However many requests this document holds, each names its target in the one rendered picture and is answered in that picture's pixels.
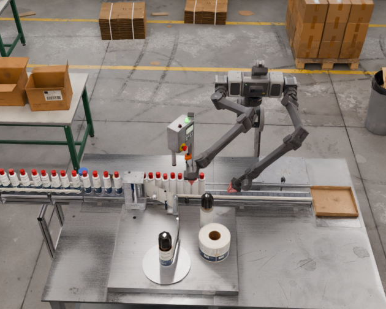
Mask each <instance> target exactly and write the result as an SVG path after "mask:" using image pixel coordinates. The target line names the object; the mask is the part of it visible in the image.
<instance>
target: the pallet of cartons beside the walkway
mask: <svg viewBox="0 0 386 309"><path fill-rule="evenodd" d="M373 8H374V3H373V1H372V0H288V4H287V12H286V20H285V27H286V33H287V37H288V40H289V44H290V48H291V51H292V55H293V58H294V61H295V65H296V69H304V66H305V63H319V64H320V68H321V70H332V69H333V64H334V63H347V64H348V67H349V69H350V70H357V68H358V64H359V56H360V53H361V50H362V48H363V43H364V41H365V38H366V33H367V31H368V26H369V22H370V19H371V15H372V12H373Z"/></svg>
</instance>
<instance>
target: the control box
mask: <svg viewBox="0 0 386 309"><path fill-rule="evenodd" d="M186 118H187V116H186V115H183V114H182V115H181V116H180V117H178V118H177V119H176V120H175V121H174V122H172V123H171V124H170V125H168V126H167V140H168V148H169V149H171V150H172V151H174V152H176V153H181V152H182V150H183V149H182V148H181V147H182V146H188V145H190V144H191V143H192V142H193V141H194V135H193V136H192V137H191V138H190V139H189V140H187V141H186V136H188V135H189V134H190V133H191V132H192V131H194V129H193V130H192V131H191V132H190V133H189V134H188V135H186V128H187V127H188V126H190V125H191V124H192V123H194V120H192V119H191V118H190V120H189V122H188V123H185V122H184V121H185V119H186ZM179 124H182V128H179V127H178V125H179Z"/></svg>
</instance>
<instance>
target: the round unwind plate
mask: <svg viewBox="0 0 386 309"><path fill-rule="evenodd" d="M190 266H191V259H190V257H189V255H188V253H187V251H186V250H185V249H184V248H182V247H181V246H179V245H176V250H175V255H174V259H173V265H172V266H171V267H170V268H169V269H164V268H162V267H161V266H160V264H159V250H158V245H156V246H154V247H152V248H151V249H150V250H148V251H147V253H146V254H145V256H144V258H143V261H142V268H143V271H144V273H145V275H146V276H147V277H148V278H149V279H150V280H151V281H153V282H155V283H158V284H173V283H176V282H178V281H180V280H182V279H183V278H184V277H185V276H186V275H187V273H188V271H189V269H190Z"/></svg>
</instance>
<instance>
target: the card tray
mask: <svg viewBox="0 0 386 309"><path fill-rule="evenodd" d="M310 191H311V197H312V202H313V206H314V212H315V215H316V216H353V217H358V215H359V211H358V207H357V203H356V201H355V197H354V193H353V190H352V187H351V186H318V185H312V188H310Z"/></svg>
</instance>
